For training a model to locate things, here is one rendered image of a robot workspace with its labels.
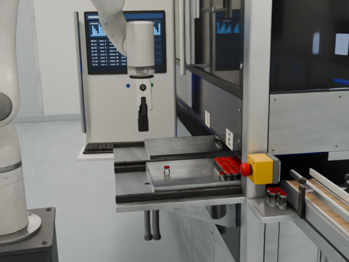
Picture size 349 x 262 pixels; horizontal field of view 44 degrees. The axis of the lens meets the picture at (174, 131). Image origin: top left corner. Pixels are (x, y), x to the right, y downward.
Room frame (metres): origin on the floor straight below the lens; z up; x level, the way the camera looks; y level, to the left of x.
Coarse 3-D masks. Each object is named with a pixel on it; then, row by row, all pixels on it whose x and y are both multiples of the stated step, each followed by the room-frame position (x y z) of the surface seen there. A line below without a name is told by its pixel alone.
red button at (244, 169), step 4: (244, 164) 1.18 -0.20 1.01; (248, 164) 1.18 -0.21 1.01; (240, 168) 1.19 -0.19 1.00; (244, 168) 1.17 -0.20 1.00; (248, 168) 1.17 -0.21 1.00; (240, 172) 1.19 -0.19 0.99; (244, 172) 1.17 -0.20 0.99; (248, 172) 1.17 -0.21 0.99; (244, 176) 1.18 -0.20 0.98; (248, 176) 1.18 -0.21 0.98
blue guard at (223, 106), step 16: (176, 64) 2.61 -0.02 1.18; (176, 80) 2.62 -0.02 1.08; (192, 80) 2.11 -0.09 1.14; (192, 96) 2.11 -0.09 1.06; (208, 96) 1.76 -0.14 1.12; (224, 96) 1.51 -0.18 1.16; (208, 112) 1.76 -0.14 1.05; (224, 112) 1.51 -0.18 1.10; (240, 112) 1.32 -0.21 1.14; (224, 128) 1.51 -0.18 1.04; (240, 128) 1.32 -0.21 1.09; (240, 144) 1.31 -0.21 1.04
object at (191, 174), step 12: (156, 168) 1.53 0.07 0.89; (180, 168) 1.54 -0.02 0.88; (192, 168) 1.54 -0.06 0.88; (204, 168) 1.53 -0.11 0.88; (156, 180) 1.42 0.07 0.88; (168, 180) 1.41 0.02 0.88; (180, 180) 1.41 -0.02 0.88; (192, 180) 1.41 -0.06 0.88; (204, 180) 1.41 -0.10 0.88; (216, 180) 1.40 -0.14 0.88; (240, 180) 1.31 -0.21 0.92
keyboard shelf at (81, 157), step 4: (84, 148) 2.12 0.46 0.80; (80, 152) 2.04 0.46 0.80; (80, 156) 1.97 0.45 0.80; (84, 156) 1.97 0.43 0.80; (88, 156) 1.97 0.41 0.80; (92, 156) 1.97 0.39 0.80; (96, 156) 1.97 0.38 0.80; (100, 156) 1.97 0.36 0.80; (104, 156) 1.97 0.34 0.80; (108, 156) 1.97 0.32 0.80; (112, 156) 1.97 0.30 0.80; (76, 160) 1.97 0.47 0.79; (80, 160) 1.96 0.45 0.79; (84, 160) 1.96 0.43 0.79; (88, 160) 1.96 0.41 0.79; (92, 160) 1.97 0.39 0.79; (96, 160) 1.97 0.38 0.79; (100, 160) 1.97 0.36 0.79; (104, 160) 1.97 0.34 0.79
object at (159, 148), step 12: (144, 144) 1.85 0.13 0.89; (156, 144) 1.87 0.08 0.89; (168, 144) 1.88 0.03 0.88; (180, 144) 1.88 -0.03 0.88; (192, 144) 1.88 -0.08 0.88; (204, 144) 1.87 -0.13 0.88; (156, 156) 1.61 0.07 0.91; (168, 156) 1.62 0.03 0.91; (180, 156) 1.62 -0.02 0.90; (192, 156) 1.63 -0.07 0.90; (216, 156) 1.65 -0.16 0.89; (228, 156) 1.65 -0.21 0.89
